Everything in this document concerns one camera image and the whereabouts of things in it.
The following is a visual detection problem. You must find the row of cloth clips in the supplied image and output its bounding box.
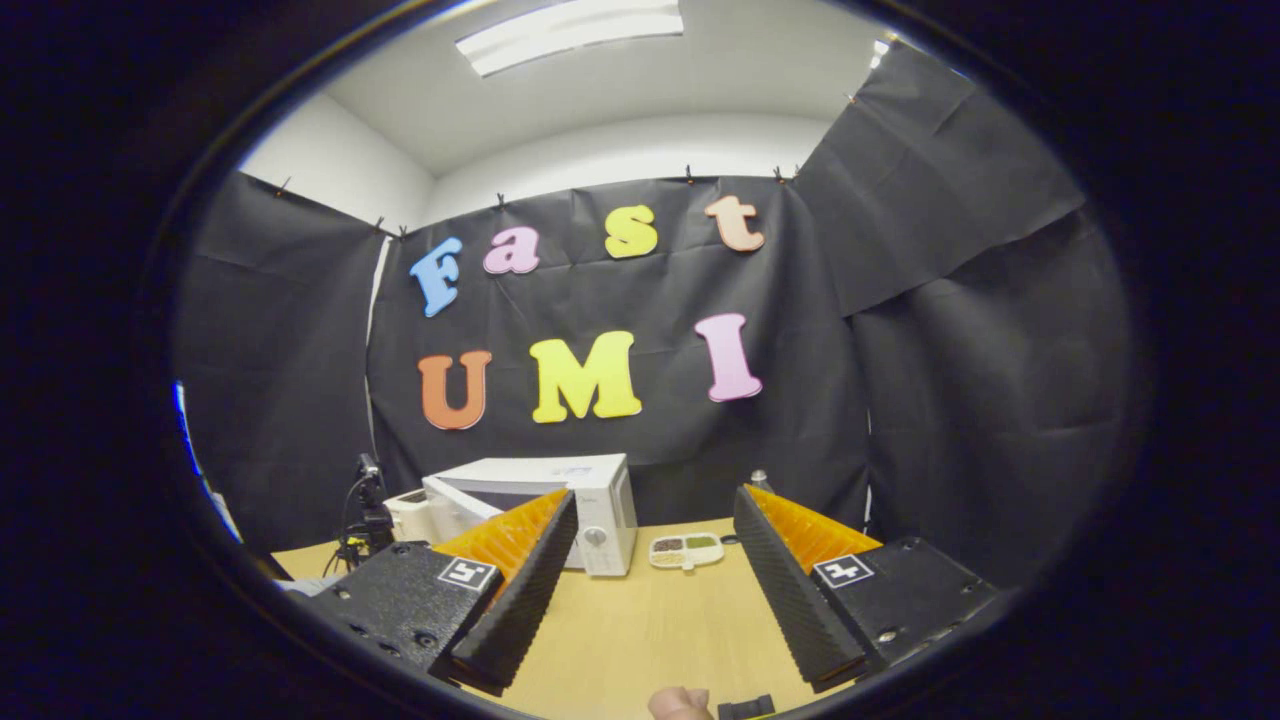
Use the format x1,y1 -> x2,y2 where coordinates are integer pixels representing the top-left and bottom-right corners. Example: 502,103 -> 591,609
275,92 -> 861,241

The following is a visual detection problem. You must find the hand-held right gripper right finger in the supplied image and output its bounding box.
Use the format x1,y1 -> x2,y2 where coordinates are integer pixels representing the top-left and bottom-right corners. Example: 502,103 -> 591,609
733,484 -> 1001,694

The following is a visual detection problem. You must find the white microwave oven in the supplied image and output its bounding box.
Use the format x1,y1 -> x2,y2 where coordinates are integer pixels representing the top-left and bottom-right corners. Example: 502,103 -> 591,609
422,454 -> 638,578

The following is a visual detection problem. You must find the black backdrop cloth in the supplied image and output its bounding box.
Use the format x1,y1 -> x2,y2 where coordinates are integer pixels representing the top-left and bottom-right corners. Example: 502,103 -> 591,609
172,40 -> 1136,591

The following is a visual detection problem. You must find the white divided dish of beans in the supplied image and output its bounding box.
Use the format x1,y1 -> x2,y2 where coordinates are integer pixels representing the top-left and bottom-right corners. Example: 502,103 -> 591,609
648,533 -> 725,571

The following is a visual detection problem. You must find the long ceiling light panel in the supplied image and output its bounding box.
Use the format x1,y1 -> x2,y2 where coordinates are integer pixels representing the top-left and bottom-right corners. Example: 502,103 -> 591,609
455,0 -> 686,78

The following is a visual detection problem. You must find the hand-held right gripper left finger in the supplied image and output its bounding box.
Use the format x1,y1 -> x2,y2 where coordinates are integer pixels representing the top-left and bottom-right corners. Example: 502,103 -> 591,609
300,488 -> 579,698

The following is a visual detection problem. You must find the white toaster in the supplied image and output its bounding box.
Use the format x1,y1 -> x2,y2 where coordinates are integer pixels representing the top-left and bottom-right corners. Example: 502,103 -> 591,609
385,488 -> 441,546

